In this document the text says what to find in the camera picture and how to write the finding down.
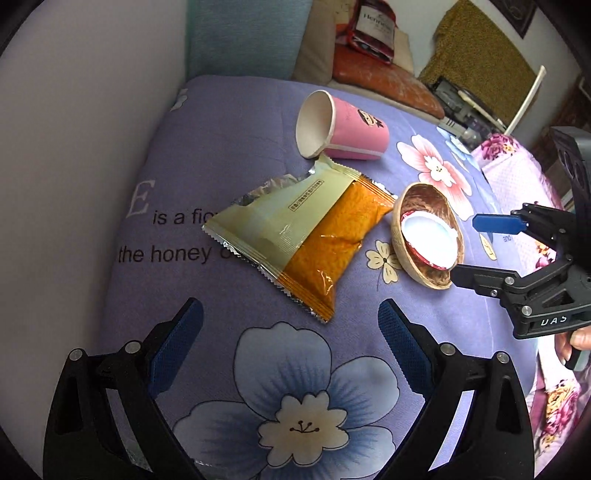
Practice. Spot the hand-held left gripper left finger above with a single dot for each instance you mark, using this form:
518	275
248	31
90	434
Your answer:
178	344

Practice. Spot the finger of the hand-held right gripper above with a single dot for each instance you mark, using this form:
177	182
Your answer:
480	277
498	224

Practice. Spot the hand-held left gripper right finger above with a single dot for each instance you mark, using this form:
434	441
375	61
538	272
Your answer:
401	346

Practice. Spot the white lid with red rim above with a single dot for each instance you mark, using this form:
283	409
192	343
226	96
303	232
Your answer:
429	240

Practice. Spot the brown shell bowl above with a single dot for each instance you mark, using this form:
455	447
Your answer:
434	203

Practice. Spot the orange and cream snack packet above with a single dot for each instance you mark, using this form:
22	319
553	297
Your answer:
323	240

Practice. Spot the person's right hand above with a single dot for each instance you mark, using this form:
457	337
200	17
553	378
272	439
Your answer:
581	339

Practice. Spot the pink floral bed sheet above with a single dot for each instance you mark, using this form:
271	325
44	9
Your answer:
512	170

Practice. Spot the purple floral blanket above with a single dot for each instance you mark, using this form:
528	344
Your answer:
286	350

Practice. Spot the white bar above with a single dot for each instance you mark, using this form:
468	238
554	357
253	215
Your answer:
526	99

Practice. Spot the black device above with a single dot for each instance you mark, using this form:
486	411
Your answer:
450	90

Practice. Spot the yellow brown patterned cloth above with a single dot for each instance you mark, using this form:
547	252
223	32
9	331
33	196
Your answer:
480	60

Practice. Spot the pink paper cup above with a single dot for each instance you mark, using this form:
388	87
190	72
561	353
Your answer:
355	134

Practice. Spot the orange seat cushion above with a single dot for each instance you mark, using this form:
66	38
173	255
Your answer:
392	83

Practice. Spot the cream cushion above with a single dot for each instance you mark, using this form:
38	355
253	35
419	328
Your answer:
402	48

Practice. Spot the red bottle print bag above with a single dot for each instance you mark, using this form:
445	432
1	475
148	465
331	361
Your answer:
374	27

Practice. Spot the blue pillow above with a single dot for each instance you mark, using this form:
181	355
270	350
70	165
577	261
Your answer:
240	37

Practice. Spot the dark picture frame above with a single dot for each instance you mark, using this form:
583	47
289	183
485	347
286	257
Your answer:
519	14

